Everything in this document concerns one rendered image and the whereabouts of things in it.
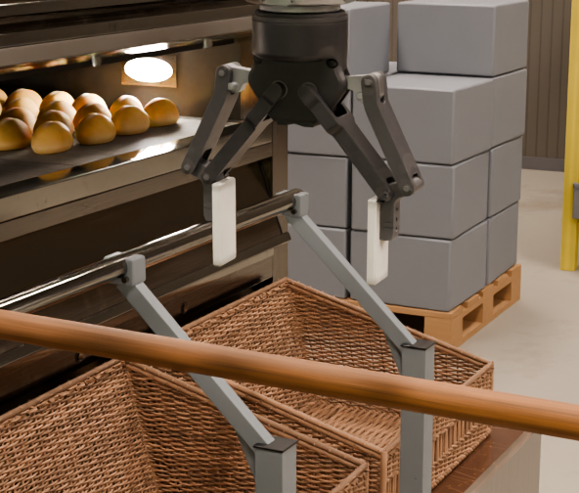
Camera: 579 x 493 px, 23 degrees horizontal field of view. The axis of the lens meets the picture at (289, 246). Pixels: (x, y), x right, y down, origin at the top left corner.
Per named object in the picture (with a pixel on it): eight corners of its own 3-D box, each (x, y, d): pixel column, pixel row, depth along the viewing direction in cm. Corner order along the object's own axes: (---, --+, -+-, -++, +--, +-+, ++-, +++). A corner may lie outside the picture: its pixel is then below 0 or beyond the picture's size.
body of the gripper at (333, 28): (229, 8, 109) (231, 127, 112) (332, 13, 106) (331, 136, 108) (270, 0, 116) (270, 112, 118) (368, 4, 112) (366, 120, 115)
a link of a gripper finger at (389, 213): (386, 173, 112) (423, 176, 111) (384, 235, 113) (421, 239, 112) (379, 177, 111) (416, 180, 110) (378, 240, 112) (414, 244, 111)
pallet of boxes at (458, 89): (519, 298, 608) (531, -1, 580) (450, 353, 533) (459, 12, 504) (255, 266, 663) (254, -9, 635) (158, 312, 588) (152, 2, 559)
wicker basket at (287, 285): (141, 488, 260) (138, 342, 254) (283, 397, 309) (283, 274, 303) (386, 540, 239) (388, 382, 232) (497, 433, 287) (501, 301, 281)
